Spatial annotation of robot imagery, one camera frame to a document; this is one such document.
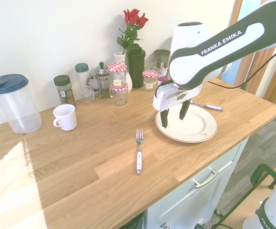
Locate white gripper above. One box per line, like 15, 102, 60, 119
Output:
153, 82, 202, 130

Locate white handled steel fork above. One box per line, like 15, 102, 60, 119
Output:
135, 129, 144, 176

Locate white plate with gold rim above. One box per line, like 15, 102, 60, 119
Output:
154, 104, 218, 144

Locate small jar red checkered lid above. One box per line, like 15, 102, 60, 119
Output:
142, 70, 159, 92

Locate glass jar with green lid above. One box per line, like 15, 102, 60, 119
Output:
153, 49, 172, 78

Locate clear drinking glass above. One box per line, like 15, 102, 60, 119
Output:
144, 57, 158, 72

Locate glass jar red checkered lid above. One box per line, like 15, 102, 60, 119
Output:
110, 83, 129, 106

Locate dark green shaker bottle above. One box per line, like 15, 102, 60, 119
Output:
127, 44, 146, 89

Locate tall jar red checkered lid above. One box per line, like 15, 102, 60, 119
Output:
107, 62, 128, 87

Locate white ceramic vase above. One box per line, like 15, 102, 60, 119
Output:
113, 52, 133, 93

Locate glass and steel french press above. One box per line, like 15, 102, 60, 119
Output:
90, 62, 112, 99

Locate white cabinet drawer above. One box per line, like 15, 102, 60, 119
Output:
142, 137, 250, 229

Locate small clear measuring cup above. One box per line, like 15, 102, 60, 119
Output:
81, 85, 95, 105

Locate red roses bouquet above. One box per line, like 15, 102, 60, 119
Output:
116, 8, 150, 54

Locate clear bottle with green lid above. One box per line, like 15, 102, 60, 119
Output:
74, 62, 92, 104

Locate green metal clamp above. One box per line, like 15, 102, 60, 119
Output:
250, 163, 276, 189

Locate white ceramic mug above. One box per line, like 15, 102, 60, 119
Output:
52, 104, 78, 132

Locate spice jar with dark lid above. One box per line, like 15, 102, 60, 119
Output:
53, 74, 77, 107

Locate clear pitcher with blue lid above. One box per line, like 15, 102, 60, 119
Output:
0, 73, 43, 135

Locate white handled steel knife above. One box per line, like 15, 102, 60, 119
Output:
189, 100, 225, 112

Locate metal drawer handle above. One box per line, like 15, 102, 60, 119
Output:
191, 169, 219, 189

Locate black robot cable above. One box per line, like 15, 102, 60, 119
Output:
208, 43, 276, 89

